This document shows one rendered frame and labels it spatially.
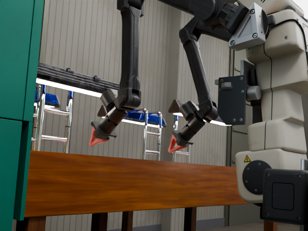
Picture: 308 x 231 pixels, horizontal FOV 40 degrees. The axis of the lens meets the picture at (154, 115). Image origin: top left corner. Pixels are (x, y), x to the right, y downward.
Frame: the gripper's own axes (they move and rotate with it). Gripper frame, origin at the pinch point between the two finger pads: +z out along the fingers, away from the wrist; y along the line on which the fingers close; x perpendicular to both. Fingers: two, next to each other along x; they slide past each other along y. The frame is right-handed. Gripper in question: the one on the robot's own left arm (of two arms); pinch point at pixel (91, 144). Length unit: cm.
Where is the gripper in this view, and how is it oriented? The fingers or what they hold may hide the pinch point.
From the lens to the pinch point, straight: 164.2
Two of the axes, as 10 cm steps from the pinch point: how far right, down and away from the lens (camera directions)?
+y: -6.2, -1.5, -7.7
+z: -6.3, 6.8, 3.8
